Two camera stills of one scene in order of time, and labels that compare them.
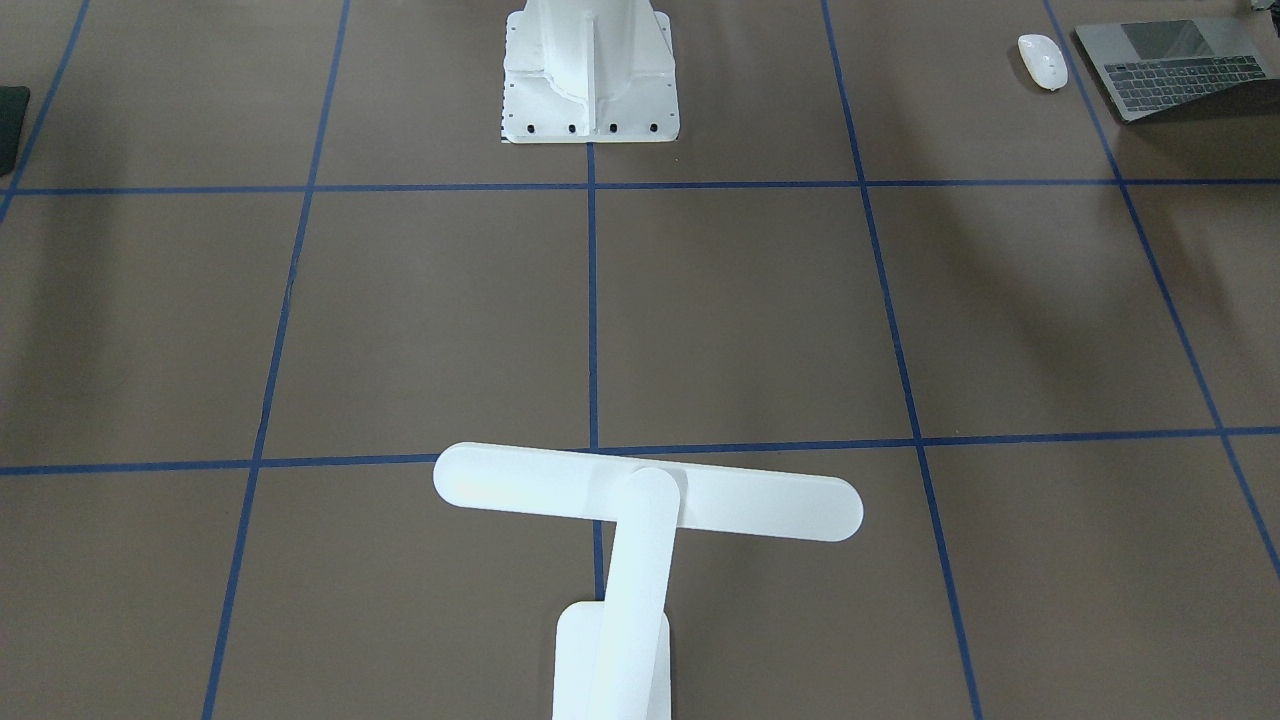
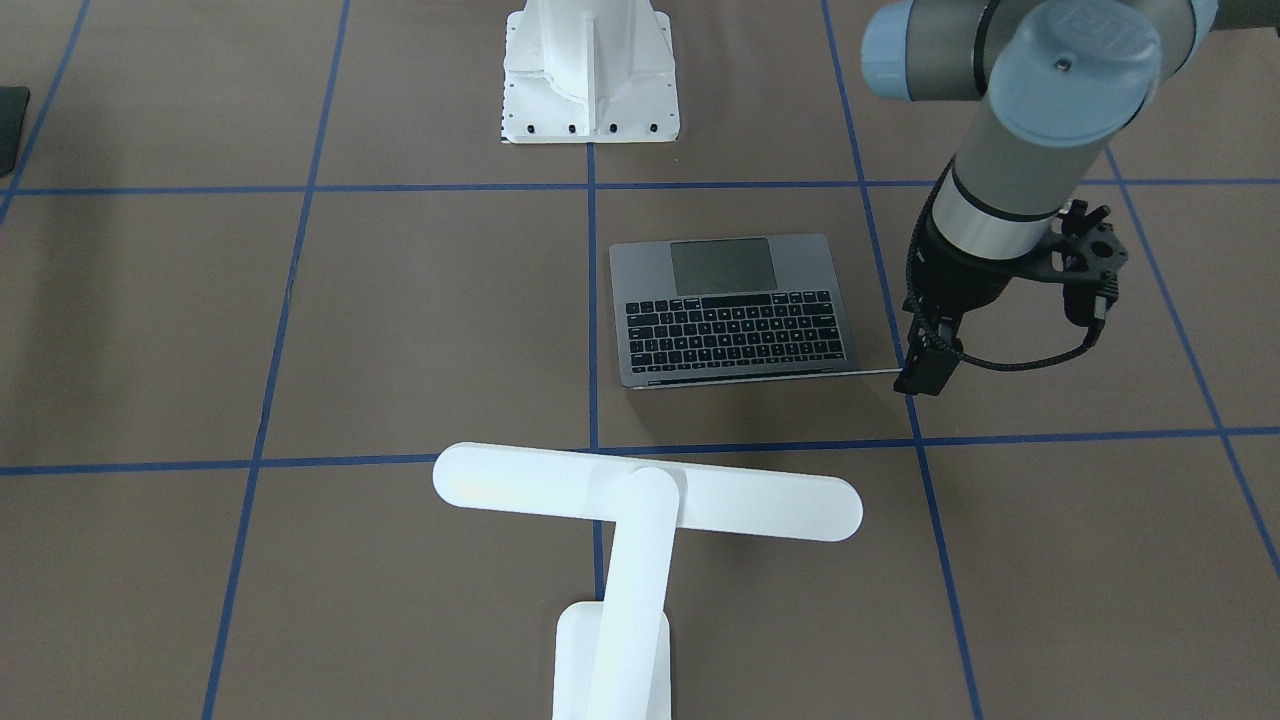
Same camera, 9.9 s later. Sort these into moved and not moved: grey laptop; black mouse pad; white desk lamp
Moved: grey laptop
Not moved: white desk lamp; black mouse pad
